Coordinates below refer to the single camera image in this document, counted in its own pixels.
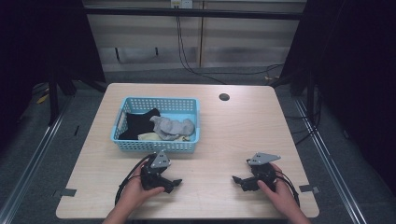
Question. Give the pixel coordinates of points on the grey tape piece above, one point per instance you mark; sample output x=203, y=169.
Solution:
x=68, y=192
x=308, y=188

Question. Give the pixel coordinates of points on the black curtain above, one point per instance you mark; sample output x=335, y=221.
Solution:
x=40, y=46
x=351, y=77

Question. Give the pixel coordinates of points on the dark round table grommet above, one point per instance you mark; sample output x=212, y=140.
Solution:
x=224, y=96

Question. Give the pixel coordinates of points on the black sock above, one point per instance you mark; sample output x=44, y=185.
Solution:
x=138, y=124

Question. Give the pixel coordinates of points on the black tape strip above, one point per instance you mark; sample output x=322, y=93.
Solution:
x=76, y=130

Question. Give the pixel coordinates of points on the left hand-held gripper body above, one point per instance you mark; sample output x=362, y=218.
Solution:
x=154, y=174

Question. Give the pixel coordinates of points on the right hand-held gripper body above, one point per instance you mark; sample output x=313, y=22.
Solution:
x=264, y=172

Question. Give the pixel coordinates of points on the light blue plastic basket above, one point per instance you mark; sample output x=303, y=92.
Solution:
x=174, y=107

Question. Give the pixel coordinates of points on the person's left hand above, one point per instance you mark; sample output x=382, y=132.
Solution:
x=135, y=194

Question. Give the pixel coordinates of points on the yellow object on floor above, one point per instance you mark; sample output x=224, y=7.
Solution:
x=42, y=99

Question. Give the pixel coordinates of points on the black horizontal bar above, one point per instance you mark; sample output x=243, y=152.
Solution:
x=193, y=13

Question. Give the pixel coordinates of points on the metal floor rail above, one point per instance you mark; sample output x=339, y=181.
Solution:
x=34, y=155
x=330, y=161

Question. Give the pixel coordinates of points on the white wall socket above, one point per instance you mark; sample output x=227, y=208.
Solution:
x=181, y=3

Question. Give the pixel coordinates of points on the grey sock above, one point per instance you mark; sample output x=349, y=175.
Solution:
x=174, y=127

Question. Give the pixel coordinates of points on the person's right hand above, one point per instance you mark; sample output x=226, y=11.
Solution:
x=281, y=196

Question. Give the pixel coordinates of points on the cream yellow sock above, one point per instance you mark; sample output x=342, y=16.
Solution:
x=149, y=136

